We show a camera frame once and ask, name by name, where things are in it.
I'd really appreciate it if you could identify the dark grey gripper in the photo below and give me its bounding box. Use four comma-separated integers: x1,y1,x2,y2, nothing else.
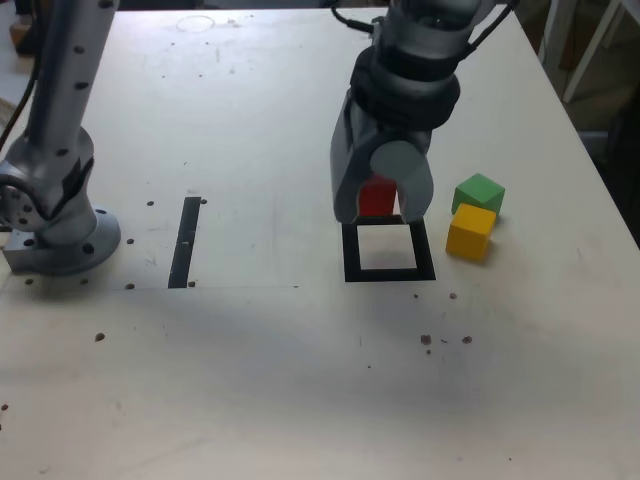
328,94,434,224

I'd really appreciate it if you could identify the red cube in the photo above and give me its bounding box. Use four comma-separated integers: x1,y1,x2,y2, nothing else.
358,174,399,217

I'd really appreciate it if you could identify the green cube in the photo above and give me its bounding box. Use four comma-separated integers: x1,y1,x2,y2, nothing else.
451,172,506,220

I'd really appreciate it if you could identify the yellow cube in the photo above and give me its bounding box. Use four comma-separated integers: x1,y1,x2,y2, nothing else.
445,203,498,261

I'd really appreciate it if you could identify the black tape square outline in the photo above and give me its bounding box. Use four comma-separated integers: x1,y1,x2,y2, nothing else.
340,215,437,284

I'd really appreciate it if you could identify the black tape strip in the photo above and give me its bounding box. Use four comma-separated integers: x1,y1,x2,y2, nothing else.
167,196,201,290

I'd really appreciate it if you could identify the brown box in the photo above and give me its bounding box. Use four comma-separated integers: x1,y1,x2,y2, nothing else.
9,22,31,52

